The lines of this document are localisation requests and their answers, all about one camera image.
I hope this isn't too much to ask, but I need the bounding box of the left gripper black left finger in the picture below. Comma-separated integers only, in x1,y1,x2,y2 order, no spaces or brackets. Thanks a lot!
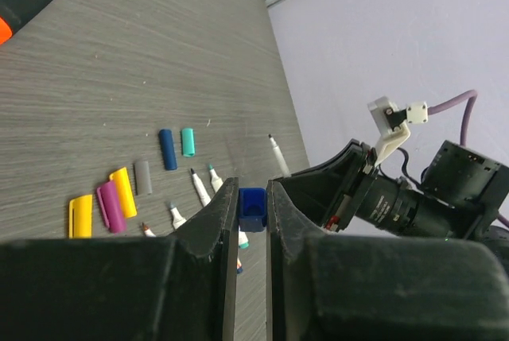
1,178,239,340

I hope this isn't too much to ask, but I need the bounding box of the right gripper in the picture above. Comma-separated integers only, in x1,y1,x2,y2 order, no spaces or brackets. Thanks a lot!
278,139,453,238

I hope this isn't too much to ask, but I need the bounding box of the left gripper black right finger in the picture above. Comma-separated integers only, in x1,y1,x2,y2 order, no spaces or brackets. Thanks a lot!
266,182,508,340

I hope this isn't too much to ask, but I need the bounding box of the blue cap white marker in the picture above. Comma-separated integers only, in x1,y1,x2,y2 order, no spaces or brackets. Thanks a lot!
268,134,291,177

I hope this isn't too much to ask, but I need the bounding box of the grey cap white marker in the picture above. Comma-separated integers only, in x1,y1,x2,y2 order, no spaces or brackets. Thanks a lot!
167,202,187,230

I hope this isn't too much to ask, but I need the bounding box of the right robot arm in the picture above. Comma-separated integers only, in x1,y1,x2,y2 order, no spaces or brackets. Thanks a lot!
267,140,508,267

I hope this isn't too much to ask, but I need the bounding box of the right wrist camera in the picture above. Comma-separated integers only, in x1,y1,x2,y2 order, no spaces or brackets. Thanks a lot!
367,96,429,166

